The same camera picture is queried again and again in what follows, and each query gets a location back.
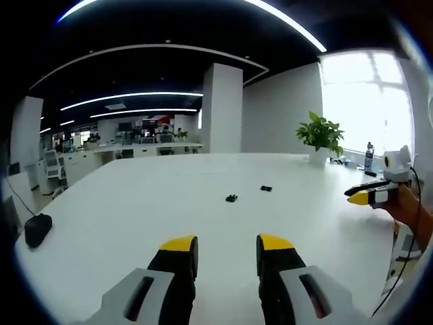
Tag white plant pot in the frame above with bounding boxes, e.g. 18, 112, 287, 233
308, 148, 329, 167

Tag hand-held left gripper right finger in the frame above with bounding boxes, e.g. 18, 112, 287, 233
256, 233, 369, 325

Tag white wearable device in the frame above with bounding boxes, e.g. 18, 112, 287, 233
385, 219, 424, 299

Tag white office desk row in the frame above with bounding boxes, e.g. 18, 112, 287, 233
64, 142, 204, 170

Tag green potted plant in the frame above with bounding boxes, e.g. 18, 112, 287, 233
295, 110, 345, 158

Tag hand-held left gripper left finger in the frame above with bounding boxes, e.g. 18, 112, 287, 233
72, 234, 199, 325

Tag person's right hand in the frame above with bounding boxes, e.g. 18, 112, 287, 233
382, 184, 433, 248

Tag white office chair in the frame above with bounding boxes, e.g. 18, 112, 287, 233
43, 149, 67, 196

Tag black computer mouse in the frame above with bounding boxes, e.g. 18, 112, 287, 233
24, 213, 53, 249

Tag thin black table cable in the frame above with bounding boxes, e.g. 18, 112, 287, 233
6, 175, 37, 217

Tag dark spray bottle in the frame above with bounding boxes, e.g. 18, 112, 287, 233
364, 141, 375, 171

